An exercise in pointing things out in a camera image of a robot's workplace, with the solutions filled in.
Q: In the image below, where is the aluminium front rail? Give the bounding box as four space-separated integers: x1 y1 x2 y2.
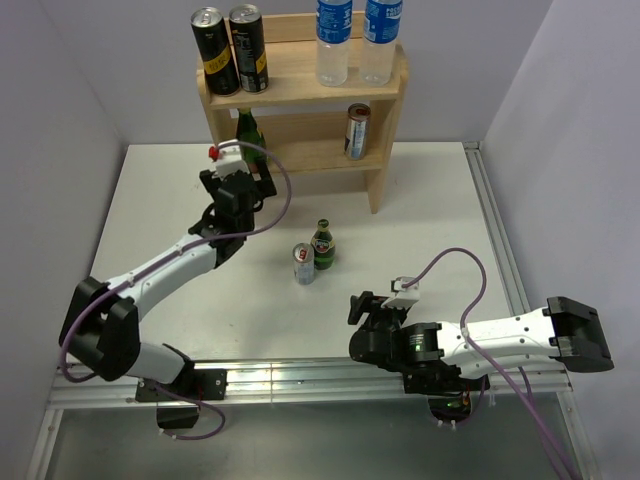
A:
47 349 571 409

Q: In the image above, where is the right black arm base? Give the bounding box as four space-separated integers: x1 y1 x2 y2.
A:
401 361 490 422

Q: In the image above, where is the right black yellow can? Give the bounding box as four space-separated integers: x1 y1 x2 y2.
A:
229 4 269 94

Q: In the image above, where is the silver blue energy can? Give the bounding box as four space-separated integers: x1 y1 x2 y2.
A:
344 103 371 160

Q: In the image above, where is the aluminium right rail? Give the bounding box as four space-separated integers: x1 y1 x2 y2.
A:
462 142 530 315

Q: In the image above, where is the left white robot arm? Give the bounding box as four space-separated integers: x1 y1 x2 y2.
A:
59 160 277 399

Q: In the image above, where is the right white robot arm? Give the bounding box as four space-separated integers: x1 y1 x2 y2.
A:
347 291 614 390

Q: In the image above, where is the aluminium rail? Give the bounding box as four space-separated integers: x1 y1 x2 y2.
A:
47 349 571 409
462 142 530 315

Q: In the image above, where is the rear silver red-tab can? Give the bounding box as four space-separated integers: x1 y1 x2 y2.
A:
292 243 315 285

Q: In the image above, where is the clear water bottle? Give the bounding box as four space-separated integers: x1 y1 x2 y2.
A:
359 0 403 86
316 0 353 87

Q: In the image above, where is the wooden three-tier shelf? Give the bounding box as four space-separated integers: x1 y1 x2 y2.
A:
196 11 409 213

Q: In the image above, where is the green glass bottle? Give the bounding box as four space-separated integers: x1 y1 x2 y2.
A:
311 219 336 270
236 108 267 174

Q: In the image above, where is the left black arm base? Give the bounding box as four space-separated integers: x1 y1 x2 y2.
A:
134 368 228 440

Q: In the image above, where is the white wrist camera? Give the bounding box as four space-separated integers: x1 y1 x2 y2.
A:
382 277 420 310
208 142 250 179

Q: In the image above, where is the left black yellow can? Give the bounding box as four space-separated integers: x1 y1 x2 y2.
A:
191 7 240 96

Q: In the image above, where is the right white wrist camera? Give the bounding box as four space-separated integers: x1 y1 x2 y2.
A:
382 277 420 310

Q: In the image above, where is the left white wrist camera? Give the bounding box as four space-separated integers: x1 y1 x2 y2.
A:
208 142 250 179

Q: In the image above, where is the black yellow can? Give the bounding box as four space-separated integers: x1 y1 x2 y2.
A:
191 7 240 96
229 4 269 94

